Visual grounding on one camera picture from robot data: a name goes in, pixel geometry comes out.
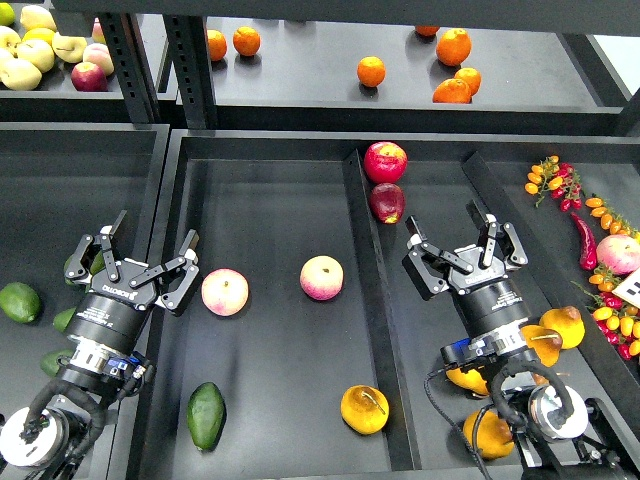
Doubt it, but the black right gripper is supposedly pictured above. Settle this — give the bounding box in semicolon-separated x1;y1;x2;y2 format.
402;200;530;339

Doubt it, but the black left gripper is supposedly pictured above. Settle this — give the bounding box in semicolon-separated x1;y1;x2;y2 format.
65;210;200;353

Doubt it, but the dark green avocado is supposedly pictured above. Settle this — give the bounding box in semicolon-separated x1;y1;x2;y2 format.
186;382;226;451

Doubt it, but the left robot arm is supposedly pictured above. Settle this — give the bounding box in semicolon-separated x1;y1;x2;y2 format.
1;216;199;479

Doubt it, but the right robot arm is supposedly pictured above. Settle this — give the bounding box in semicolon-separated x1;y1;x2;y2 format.
402;202;639;479

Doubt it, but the green avocado beside upper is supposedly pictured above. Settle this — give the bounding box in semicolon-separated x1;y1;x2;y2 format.
89;250;106;275

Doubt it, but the green avocado lower left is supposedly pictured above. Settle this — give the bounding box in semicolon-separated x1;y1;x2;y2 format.
52;307;76;333

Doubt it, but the yellow pear with brown top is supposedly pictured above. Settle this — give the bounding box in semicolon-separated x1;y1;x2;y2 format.
539;306;585;349

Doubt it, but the yellow pear under gripper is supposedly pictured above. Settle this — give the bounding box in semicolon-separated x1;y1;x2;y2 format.
445;368;489;396

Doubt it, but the pink apple left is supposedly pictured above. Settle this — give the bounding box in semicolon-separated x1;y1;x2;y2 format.
201;268;249;317

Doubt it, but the pink apple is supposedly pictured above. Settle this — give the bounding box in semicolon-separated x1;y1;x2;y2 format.
299;255;344;301
201;268;249;317

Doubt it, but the dark red apple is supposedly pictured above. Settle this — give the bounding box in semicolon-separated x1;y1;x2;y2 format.
369;183;406;224

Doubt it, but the black left tray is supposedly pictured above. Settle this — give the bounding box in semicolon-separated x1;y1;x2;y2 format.
0;122;171;480

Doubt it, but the black tray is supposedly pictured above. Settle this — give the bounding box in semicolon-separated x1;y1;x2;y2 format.
0;122;171;480
107;128;640;480

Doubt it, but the red chili pepper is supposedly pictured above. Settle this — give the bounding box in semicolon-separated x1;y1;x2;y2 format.
570;212;598;271

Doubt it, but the bright red apple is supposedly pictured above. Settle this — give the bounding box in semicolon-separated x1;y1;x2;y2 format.
363;141;408;184

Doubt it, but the cherry tomato bunch upper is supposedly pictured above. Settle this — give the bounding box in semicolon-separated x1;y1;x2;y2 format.
524;155;582;212

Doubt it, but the cherry tomato bunch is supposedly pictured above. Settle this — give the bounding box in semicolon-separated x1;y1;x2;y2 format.
524;155;582;212
584;195;639;361

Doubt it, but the light green lime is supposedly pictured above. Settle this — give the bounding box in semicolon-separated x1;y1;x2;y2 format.
1;282;41;324

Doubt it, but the pink apple centre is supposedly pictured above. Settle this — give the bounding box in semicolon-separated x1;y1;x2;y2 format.
299;255;344;301

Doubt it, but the pink peach right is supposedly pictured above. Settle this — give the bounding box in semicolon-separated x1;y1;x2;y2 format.
596;234;639;275

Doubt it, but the cherry tomato bunch lower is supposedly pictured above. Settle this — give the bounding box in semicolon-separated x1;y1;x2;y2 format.
584;195;639;361

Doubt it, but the orange front right shelf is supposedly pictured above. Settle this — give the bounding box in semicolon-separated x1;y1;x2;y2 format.
432;78;472;104

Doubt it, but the white label card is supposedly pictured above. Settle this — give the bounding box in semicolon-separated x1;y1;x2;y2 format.
612;269;640;308

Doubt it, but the orange behind front orange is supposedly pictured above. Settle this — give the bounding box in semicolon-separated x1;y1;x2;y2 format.
454;67;482;96

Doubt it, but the black middle tray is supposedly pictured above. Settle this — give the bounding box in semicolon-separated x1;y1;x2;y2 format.
107;128;640;480

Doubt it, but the red apple on shelf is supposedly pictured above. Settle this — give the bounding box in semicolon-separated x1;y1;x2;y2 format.
71;62;108;92

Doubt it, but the orange on shelf centre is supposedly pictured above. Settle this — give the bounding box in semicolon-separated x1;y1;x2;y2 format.
356;56;386;88

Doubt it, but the large orange on shelf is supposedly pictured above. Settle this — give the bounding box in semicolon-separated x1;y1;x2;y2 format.
436;28;472;66

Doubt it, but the pale yellow apple front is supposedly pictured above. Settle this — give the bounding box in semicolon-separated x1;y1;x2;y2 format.
1;58;42;91

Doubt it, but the orange on shelf left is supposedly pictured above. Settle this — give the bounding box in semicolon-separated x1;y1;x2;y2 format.
232;26;261;57

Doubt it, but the black shelf post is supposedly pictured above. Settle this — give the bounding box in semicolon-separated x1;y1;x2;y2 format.
97;12;161;124

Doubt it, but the orange behind post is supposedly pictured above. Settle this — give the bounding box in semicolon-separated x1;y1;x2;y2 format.
206;29;228;62

